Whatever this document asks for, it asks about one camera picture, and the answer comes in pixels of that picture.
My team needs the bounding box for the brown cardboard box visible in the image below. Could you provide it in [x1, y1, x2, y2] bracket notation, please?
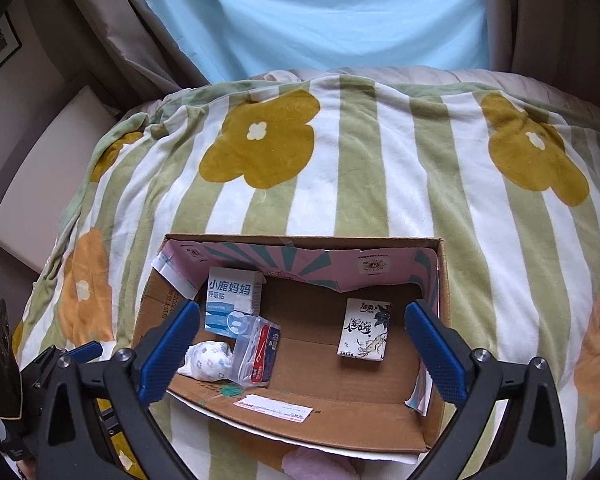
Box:
[130, 232, 453, 456]

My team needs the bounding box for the beige cushioned bench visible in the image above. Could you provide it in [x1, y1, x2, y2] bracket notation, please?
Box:
[0, 85, 122, 273]

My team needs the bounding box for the green striped flower blanket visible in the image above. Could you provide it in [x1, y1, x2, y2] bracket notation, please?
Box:
[10, 72, 600, 480]

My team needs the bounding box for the beige curtain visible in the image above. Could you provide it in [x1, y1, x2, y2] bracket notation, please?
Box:
[475, 0, 600, 111]
[60, 0, 211, 108]

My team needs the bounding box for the white patterned rolled sock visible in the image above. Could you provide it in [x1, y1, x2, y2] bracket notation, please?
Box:
[177, 341, 233, 381]

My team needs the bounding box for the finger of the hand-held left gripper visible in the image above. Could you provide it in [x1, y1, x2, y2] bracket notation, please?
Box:
[22, 341, 104, 401]

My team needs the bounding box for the pink cloth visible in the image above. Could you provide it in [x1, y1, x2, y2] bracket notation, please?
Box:
[282, 447, 361, 480]

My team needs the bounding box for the white paper sheet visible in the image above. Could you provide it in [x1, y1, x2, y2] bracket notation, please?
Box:
[167, 389, 422, 467]

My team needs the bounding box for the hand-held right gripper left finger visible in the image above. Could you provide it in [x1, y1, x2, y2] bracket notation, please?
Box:
[37, 300, 201, 480]

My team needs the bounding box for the blue and white carton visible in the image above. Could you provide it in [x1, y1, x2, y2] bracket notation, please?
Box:
[204, 267, 266, 341]

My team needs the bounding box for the clear plastic bag of swabs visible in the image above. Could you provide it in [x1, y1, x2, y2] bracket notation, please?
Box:
[227, 315, 282, 388]

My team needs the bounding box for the light blue sheet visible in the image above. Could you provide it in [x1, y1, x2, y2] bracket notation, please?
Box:
[140, 0, 491, 83]

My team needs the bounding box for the white tissue packet black print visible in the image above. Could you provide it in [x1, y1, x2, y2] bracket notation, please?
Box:
[336, 298, 393, 362]

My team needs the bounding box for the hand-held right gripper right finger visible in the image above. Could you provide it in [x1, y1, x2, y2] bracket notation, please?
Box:
[404, 299, 570, 480]

